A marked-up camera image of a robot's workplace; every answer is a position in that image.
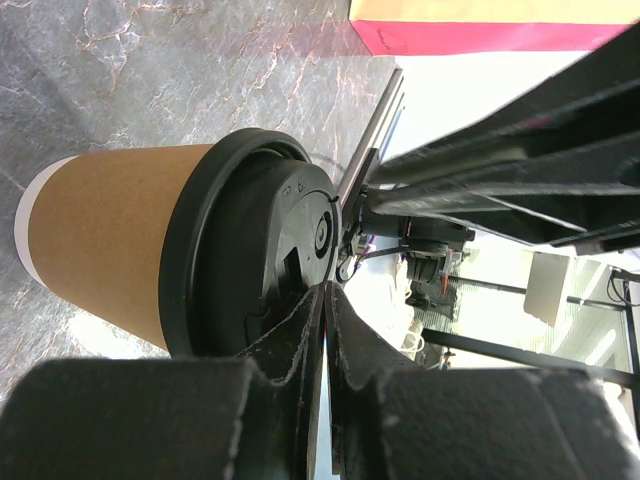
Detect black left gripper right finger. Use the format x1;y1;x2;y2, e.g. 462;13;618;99
324;283;633;479

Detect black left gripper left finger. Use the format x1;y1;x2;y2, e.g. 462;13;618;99
1;286;324;479

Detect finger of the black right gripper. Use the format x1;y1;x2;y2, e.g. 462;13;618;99
369;25;639;185
368;152;639;253

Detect brown paper coffee cup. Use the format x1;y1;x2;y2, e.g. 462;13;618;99
14;144;211;348

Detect black plastic cup lid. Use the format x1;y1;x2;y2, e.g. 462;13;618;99
158;128;341;357

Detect beige pink paper bag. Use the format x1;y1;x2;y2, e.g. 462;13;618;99
349;0;639;56

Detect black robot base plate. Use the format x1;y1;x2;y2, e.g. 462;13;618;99
336;68;475;283

